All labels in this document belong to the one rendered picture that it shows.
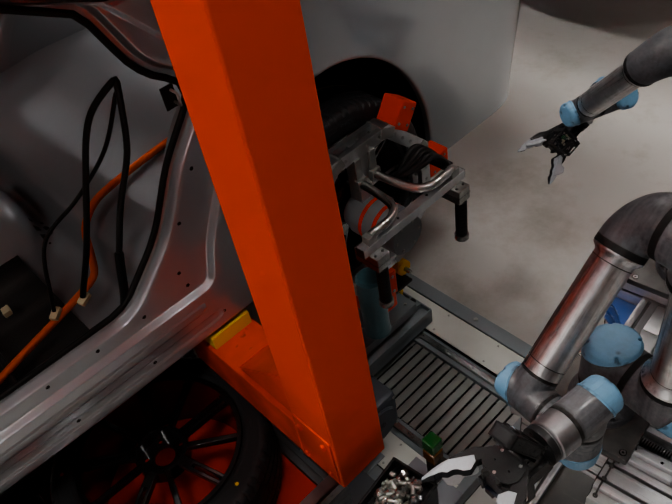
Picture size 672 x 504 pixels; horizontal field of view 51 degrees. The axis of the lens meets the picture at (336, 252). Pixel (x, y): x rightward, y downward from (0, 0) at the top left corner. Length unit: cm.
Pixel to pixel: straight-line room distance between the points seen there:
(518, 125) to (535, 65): 60
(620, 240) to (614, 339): 36
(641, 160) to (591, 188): 32
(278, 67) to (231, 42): 10
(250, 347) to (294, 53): 116
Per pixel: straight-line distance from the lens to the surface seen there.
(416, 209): 197
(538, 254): 321
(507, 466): 118
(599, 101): 209
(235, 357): 210
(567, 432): 122
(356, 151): 198
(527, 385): 137
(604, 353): 157
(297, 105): 117
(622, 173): 366
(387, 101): 210
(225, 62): 105
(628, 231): 128
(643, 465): 178
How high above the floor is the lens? 229
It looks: 44 degrees down
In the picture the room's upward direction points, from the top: 12 degrees counter-clockwise
